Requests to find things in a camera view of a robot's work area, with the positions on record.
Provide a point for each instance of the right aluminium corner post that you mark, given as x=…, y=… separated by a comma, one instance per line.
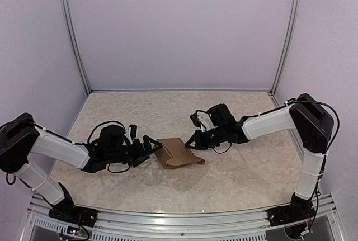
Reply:
x=294, y=9

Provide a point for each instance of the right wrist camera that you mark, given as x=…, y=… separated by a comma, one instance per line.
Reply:
x=201, y=119

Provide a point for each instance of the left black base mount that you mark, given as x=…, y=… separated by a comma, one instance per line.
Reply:
x=67, y=211

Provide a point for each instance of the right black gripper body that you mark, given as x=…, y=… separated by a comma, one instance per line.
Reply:
x=217, y=138

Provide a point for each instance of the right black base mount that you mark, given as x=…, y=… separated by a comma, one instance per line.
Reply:
x=298, y=209

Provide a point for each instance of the front aluminium frame rail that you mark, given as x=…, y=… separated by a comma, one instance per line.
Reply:
x=251, y=224

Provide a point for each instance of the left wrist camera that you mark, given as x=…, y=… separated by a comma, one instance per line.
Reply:
x=131, y=133

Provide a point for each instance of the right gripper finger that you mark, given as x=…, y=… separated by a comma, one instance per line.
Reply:
x=196, y=147
x=194, y=139

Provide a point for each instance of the left aluminium corner post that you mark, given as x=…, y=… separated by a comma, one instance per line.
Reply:
x=74, y=46

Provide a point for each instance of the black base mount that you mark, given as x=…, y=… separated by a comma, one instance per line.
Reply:
x=67, y=211
x=298, y=209

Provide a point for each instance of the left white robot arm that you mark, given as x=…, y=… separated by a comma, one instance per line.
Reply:
x=23, y=136

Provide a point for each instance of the back aluminium floor rail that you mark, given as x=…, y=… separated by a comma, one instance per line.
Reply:
x=180, y=90

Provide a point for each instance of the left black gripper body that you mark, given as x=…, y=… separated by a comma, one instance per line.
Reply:
x=129, y=156

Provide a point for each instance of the brown cardboard box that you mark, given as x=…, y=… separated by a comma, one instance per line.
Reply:
x=173, y=154

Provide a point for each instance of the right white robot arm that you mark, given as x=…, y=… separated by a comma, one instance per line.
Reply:
x=315, y=123

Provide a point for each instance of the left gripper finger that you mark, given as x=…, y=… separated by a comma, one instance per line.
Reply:
x=140, y=160
x=151, y=145

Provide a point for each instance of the aluminium corner post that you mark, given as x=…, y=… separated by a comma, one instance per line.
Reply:
x=74, y=46
x=294, y=9

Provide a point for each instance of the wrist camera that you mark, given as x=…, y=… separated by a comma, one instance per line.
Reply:
x=131, y=133
x=201, y=119

